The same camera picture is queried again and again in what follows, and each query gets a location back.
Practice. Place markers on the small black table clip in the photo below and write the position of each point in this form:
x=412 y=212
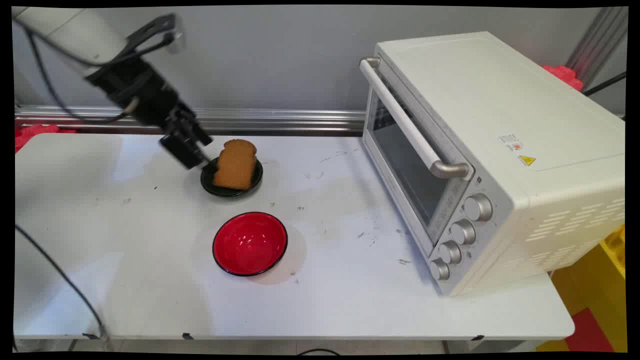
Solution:
x=90 y=336
x=477 y=338
x=188 y=336

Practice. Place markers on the red plastic bracket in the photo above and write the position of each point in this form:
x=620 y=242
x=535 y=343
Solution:
x=35 y=134
x=565 y=75

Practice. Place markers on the aluminium rail profile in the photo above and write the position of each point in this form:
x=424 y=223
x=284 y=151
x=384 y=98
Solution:
x=280 y=120

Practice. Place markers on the red floor tile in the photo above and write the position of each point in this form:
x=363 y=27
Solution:
x=590 y=332

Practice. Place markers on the largest silver oven knob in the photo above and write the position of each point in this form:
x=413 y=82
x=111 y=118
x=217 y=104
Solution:
x=478 y=207

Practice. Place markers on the red bowl with black rim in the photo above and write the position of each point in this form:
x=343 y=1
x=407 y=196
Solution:
x=250 y=244

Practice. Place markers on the yellow plastic block structure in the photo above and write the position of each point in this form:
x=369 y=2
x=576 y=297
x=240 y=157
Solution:
x=595 y=290

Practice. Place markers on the dark green small plate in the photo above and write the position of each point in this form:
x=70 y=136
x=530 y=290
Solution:
x=207 y=182

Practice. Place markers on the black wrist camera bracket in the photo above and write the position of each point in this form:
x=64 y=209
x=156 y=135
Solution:
x=150 y=30

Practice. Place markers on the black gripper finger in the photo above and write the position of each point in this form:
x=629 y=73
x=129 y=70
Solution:
x=196 y=127
x=185 y=150

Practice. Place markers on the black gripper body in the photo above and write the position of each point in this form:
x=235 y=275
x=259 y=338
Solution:
x=140 y=95

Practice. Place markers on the cream white toaster oven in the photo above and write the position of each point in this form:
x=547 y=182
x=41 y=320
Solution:
x=525 y=125

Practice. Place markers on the brown bread slice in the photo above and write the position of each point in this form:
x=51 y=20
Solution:
x=235 y=167

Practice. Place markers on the aluminium frame post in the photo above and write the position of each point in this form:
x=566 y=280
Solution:
x=597 y=45

